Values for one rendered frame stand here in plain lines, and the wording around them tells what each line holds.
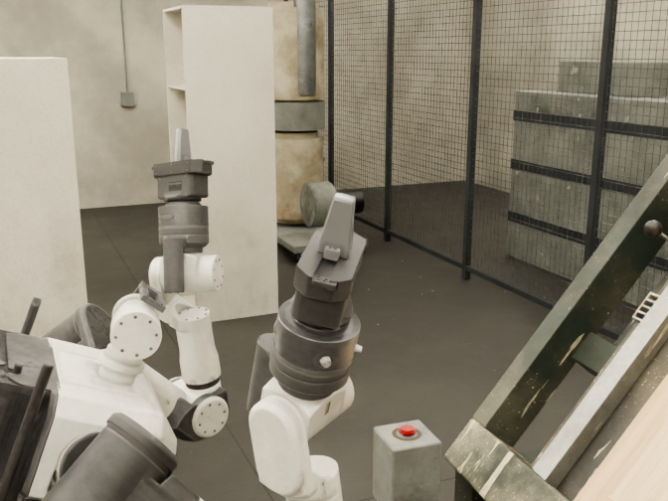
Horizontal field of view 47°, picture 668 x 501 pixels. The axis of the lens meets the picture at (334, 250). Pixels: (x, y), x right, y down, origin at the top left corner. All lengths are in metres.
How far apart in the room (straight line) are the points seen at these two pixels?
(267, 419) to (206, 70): 4.30
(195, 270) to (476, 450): 0.86
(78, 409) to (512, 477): 1.06
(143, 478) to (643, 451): 1.06
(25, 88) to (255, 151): 2.13
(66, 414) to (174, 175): 0.55
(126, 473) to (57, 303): 2.68
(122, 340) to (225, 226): 4.15
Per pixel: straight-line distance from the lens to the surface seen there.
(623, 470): 1.68
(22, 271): 3.50
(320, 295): 0.73
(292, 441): 0.83
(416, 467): 1.81
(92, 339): 1.26
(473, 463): 1.89
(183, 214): 1.37
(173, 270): 1.34
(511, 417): 1.95
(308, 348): 0.78
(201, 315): 1.42
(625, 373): 1.76
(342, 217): 0.75
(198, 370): 1.45
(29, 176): 3.42
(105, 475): 0.90
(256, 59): 5.13
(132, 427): 0.90
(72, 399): 1.02
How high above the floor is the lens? 1.78
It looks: 14 degrees down
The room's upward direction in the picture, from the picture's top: straight up
